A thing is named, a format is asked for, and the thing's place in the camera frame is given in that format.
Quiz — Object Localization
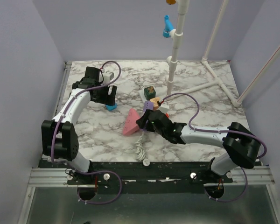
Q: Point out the pink triangular socket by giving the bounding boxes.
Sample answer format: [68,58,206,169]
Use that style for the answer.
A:
[123,108,140,136]

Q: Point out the beige cube plug adapter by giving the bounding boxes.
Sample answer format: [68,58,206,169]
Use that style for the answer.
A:
[150,97,160,111]

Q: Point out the blue plug adapter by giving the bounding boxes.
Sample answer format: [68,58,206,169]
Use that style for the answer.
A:
[106,103,117,111]

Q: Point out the purple power strip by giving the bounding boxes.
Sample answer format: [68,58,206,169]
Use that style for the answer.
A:
[142,101,154,115]

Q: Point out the dark green cube adapter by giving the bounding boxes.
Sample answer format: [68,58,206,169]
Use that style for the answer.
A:
[143,86,156,100]

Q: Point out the white power strip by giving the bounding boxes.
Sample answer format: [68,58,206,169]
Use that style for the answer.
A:
[139,89,150,103]

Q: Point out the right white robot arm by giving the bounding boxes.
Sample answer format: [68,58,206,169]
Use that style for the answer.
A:
[136,109,261,183]

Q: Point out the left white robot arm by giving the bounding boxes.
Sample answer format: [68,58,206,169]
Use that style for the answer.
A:
[41,67,117,184]

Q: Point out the white pvc pipe stand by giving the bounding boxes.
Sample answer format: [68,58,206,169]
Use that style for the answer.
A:
[165,0,237,107]

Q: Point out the blue pipe fitting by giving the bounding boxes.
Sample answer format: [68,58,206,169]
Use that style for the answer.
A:
[163,15,174,38]

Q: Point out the orange pipe fitting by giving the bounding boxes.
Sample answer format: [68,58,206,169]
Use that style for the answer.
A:
[166,0,176,5]

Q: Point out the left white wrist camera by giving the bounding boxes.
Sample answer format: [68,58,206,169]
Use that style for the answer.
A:
[99,71,114,84]

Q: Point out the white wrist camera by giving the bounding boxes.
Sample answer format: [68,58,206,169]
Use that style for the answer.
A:
[99,71,114,84]
[158,102,169,114]

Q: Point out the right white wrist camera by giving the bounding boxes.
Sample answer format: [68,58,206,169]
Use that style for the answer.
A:
[158,102,169,114]

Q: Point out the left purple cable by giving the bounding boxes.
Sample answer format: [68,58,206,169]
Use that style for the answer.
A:
[50,60,124,206]

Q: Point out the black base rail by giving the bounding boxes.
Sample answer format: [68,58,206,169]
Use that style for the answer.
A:
[65,161,234,195]

